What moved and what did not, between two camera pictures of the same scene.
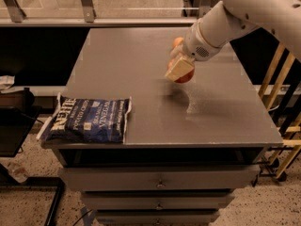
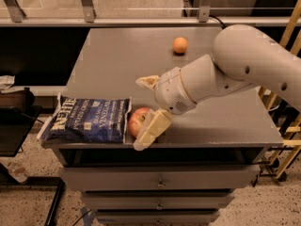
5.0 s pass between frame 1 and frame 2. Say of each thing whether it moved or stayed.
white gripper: moved
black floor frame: stayed
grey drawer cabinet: stayed
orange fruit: stayed
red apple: moved
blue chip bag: stayed
